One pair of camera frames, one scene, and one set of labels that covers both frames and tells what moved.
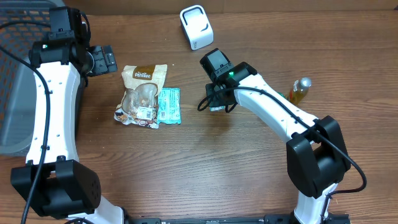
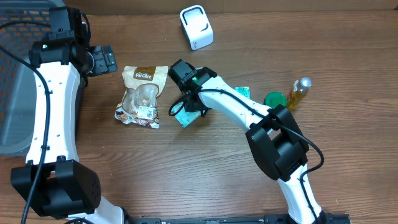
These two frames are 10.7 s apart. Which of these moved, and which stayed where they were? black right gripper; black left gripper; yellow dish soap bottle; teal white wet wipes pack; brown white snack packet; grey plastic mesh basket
Moved: teal white wet wipes pack; black right gripper
Stayed: yellow dish soap bottle; black left gripper; brown white snack packet; grey plastic mesh basket
